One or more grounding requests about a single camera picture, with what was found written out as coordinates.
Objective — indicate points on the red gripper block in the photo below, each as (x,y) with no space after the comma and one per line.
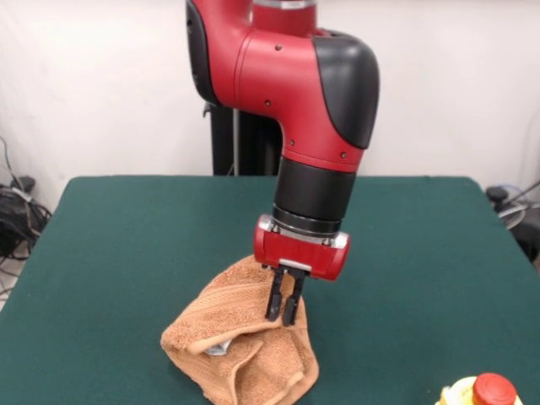
(301,255)

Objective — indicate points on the tan terry towel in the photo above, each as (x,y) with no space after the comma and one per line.
(228,320)

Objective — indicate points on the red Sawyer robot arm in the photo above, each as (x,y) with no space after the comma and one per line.
(287,84)

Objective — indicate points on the dark green tablecloth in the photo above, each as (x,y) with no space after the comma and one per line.
(105,274)

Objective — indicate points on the yellow emergency stop button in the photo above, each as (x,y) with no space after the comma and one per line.
(493,390)

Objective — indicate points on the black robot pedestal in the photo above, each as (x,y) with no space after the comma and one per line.
(221,139)

